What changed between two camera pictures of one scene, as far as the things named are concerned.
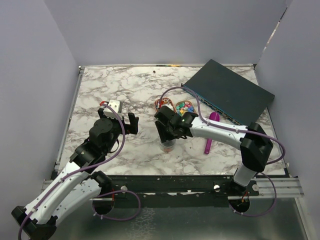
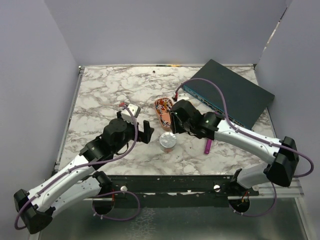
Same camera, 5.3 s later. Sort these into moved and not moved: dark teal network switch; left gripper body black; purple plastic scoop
Moved: left gripper body black
Not moved: dark teal network switch; purple plastic scoop
